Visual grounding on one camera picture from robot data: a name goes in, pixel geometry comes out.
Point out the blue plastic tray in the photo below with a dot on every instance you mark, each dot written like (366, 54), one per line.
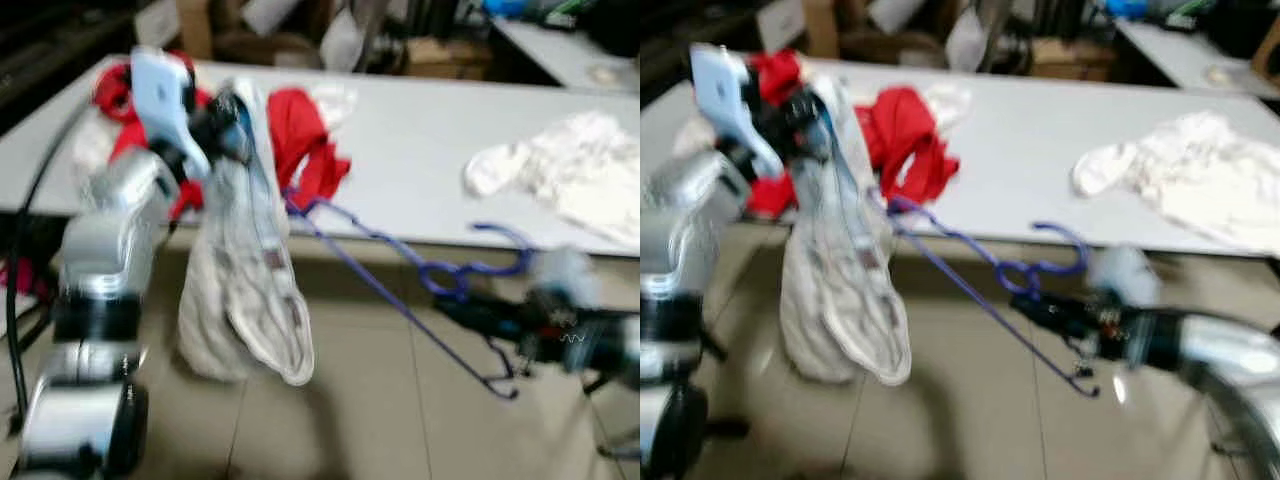
(505, 8)
(1128, 8)

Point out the pale grey right wrist camera mount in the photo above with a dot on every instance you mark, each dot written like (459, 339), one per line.
(1122, 275)
(565, 272)

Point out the brown cardboard box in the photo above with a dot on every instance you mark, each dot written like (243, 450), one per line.
(445, 58)
(1070, 58)

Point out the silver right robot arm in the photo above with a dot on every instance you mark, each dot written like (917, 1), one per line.
(622, 345)
(1230, 350)

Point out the white long table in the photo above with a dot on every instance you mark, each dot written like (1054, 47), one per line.
(1030, 140)
(420, 150)

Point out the purple plastic hanger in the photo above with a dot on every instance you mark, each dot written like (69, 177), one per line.
(425, 268)
(1003, 268)

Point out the white T-shirt small emblem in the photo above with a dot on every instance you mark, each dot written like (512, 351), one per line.
(570, 170)
(1190, 175)

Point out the white crumpled garment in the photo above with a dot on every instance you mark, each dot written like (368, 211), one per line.
(948, 100)
(338, 100)
(90, 145)

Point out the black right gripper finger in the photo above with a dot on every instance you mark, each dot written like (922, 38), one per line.
(490, 315)
(1060, 316)

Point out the grey white desk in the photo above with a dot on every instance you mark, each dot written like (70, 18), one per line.
(1170, 50)
(560, 55)

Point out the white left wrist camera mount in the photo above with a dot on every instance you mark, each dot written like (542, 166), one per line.
(725, 100)
(160, 100)

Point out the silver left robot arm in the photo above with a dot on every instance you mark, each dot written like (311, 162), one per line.
(95, 250)
(680, 250)

